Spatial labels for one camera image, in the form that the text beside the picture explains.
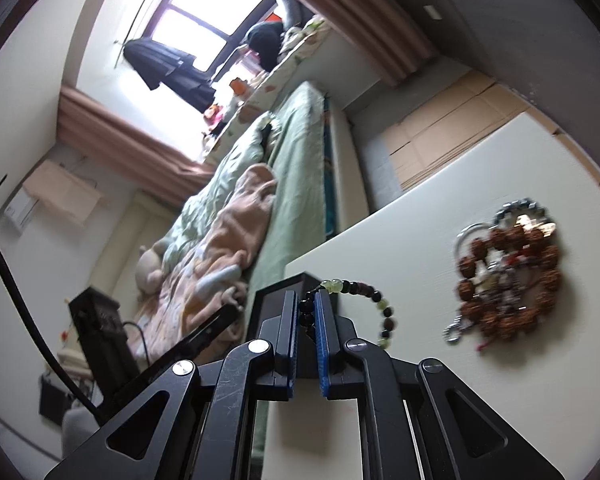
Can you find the black bag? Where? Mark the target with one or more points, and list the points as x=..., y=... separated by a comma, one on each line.
x=265, y=40

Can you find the white air conditioner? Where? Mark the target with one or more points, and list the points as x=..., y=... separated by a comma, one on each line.
x=20, y=210

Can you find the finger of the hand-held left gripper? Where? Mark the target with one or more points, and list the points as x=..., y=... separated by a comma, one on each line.
x=190, y=345

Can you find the beige plush toy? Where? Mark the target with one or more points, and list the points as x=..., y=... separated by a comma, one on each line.
x=147, y=270

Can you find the grey pillow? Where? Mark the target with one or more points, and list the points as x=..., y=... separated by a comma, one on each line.
x=292, y=7

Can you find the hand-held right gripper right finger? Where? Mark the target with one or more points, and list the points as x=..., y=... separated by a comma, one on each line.
x=323, y=345

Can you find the peach cloth cover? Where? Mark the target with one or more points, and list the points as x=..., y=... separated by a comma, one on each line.
x=62, y=190

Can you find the pink plush toy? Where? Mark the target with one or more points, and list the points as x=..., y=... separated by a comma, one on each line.
x=212, y=112

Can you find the cream padded headboard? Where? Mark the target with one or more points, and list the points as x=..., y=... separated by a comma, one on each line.
x=150, y=215

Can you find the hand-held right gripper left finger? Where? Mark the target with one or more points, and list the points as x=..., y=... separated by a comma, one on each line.
x=292, y=345

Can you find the white green cloth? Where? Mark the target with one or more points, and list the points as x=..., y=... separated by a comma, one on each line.
x=305, y=30

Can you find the black hanging clothes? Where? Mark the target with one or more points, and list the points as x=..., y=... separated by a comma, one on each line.
x=180, y=72

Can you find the leaf print window seat cushion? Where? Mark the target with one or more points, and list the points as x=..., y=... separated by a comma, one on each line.
x=280, y=67

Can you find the orange bag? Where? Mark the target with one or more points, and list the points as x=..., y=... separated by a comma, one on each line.
x=237, y=85

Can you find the pink floral blanket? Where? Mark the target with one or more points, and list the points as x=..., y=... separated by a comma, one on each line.
x=230, y=225

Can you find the flattened cardboard sheet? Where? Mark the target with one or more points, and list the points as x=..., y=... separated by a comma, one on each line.
x=440, y=130

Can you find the pink curtain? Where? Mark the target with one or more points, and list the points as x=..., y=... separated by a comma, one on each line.
x=120, y=140
x=370, y=30

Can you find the dark wood wardrobe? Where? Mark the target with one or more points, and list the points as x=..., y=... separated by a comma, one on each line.
x=530, y=35

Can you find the dark framed window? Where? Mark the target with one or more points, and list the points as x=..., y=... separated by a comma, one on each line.
x=205, y=10

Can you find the light green duvet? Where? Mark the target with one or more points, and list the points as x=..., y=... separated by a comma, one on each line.
x=230, y=175

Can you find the bed with green sheet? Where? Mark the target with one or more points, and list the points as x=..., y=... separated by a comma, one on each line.
x=290, y=160

